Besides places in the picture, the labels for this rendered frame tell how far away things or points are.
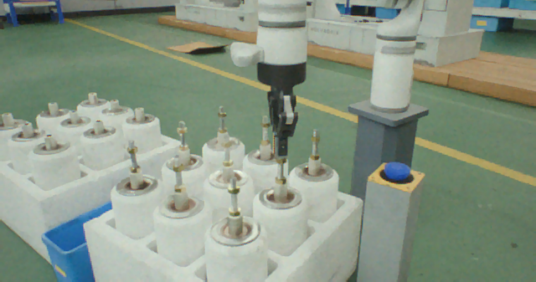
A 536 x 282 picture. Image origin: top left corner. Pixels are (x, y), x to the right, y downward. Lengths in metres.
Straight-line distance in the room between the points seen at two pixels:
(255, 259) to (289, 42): 0.32
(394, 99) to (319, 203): 0.35
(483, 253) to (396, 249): 0.44
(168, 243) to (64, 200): 0.36
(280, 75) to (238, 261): 0.27
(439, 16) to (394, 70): 1.74
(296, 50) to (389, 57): 0.43
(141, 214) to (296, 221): 0.27
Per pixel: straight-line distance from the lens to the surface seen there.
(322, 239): 0.73
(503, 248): 1.14
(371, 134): 1.02
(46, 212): 0.98
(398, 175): 0.65
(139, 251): 0.73
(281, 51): 0.58
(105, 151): 1.03
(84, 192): 1.00
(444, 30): 2.70
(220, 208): 0.75
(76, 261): 0.90
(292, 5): 0.58
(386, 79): 0.99
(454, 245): 1.10
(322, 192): 0.77
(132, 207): 0.75
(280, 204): 0.68
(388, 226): 0.68
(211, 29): 4.46
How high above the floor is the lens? 0.61
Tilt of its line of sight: 22 degrees down
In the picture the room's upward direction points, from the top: straight up
